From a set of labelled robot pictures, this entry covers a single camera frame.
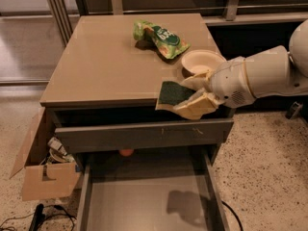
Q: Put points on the white paper bowl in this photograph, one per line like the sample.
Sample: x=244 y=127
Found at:
x=199 y=61

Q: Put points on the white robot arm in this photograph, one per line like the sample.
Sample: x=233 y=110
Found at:
x=281 y=71

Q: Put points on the grey open middle drawer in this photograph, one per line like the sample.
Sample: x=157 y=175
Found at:
x=150 y=191

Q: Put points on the black power adapter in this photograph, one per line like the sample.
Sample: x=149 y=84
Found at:
x=38 y=217

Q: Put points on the orange ball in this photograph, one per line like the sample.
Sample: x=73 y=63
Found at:
x=126 y=152

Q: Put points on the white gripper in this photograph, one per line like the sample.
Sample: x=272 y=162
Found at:
x=230 y=82

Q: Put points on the grey top drawer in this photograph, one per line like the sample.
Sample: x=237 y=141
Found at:
x=144 y=135

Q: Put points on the grey drawer cabinet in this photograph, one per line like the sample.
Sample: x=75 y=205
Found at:
x=105 y=77

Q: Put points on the green chip bag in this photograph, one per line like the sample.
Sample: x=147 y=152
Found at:
x=169 y=44

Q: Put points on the green and yellow sponge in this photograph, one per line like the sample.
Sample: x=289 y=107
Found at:
x=172 y=94

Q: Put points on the cardboard box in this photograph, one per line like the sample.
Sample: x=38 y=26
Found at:
x=42 y=181

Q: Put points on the clutter inside cardboard box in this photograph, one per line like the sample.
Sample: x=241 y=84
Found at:
x=56 y=153

